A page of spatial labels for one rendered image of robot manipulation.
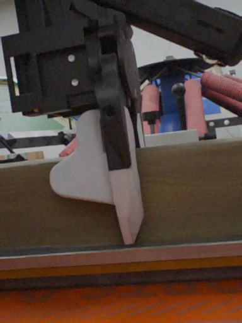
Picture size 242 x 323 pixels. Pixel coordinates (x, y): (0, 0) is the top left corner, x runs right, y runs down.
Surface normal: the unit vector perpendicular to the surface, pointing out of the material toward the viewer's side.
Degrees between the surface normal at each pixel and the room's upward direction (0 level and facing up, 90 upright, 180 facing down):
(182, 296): 0
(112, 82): 72
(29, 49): 90
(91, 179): 84
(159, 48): 90
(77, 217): 92
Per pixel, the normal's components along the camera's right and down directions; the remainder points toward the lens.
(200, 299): -0.11, -0.99
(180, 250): -0.18, 0.09
